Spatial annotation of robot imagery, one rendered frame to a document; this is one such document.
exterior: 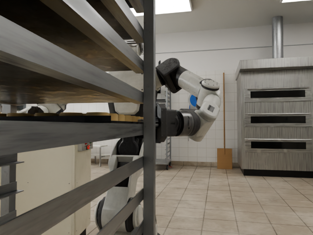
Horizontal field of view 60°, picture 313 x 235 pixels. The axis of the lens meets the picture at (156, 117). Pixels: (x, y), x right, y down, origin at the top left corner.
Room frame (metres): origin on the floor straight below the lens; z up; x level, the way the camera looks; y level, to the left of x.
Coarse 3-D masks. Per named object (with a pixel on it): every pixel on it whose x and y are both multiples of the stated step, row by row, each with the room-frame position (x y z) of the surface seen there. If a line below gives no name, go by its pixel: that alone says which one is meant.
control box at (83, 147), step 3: (78, 144) 1.95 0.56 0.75; (81, 144) 1.95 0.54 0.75; (84, 144) 2.00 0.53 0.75; (87, 144) 2.06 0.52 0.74; (90, 144) 2.13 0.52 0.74; (78, 147) 1.95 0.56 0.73; (81, 147) 1.95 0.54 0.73; (84, 147) 2.00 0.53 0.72; (90, 147) 2.13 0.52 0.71; (78, 150) 1.95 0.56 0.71; (81, 150) 1.95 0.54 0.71; (84, 150) 2.01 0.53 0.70
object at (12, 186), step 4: (8, 184) 0.83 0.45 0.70; (12, 184) 0.85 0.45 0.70; (16, 184) 0.87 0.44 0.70; (0, 188) 0.80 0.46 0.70; (4, 188) 0.81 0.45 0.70; (8, 188) 0.83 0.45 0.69; (12, 188) 0.85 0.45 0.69; (16, 188) 0.87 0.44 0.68; (0, 192) 0.80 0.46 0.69; (4, 192) 0.81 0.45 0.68; (8, 192) 0.83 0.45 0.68; (12, 192) 0.83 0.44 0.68; (16, 192) 0.83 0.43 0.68; (0, 196) 0.78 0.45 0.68; (4, 196) 0.78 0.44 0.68
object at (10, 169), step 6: (6, 108) 0.84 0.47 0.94; (12, 108) 0.85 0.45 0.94; (6, 168) 0.84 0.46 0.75; (12, 168) 0.85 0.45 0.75; (6, 174) 0.84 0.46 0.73; (12, 174) 0.85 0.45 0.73; (6, 180) 0.84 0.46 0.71; (12, 180) 0.85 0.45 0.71; (6, 198) 0.84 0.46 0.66; (12, 198) 0.85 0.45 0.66; (6, 204) 0.84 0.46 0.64; (12, 204) 0.85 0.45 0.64; (0, 210) 0.84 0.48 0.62; (6, 210) 0.84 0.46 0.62; (12, 210) 0.85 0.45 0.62
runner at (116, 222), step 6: (138, 192) 0.72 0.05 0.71; (132, 198) 0.66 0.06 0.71; (138, 198) 0.71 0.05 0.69; (126, 204) 0.61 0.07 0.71; (132, 204) 0.65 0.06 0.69; (138, 204) 0.71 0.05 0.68; (120, 210) 0.57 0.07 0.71; (126, 210) 0.60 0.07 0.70; (132, 210) 0.65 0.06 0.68; (114, 216) 0.53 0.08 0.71; (120, 216) 0.56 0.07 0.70; (126, 216) 0.60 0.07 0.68; (108, 222) 0.50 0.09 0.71; (114, 222) 0.52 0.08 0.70; (120, 222) 0.56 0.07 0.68; (102, 228) 0.47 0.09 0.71; (108, 228) 0.49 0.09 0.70; (114, 228) 0.52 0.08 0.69; (96, 234) 0.44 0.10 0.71; (102, 234) 0.47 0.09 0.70; (108, 234) 0.49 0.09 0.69
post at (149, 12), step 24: (144, 0) 0.76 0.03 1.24; (144, 24) 0.76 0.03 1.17; (144, 48) 0.76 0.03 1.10; (144, 72) 0.76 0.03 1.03; (144, 96) 0.76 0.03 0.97; (144, 120) 0.76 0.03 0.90; (144, 144) 0.76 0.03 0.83; (144, 168) 0.76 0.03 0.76; (144, 192) 0.76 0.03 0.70; (144, 216) 0.76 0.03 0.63
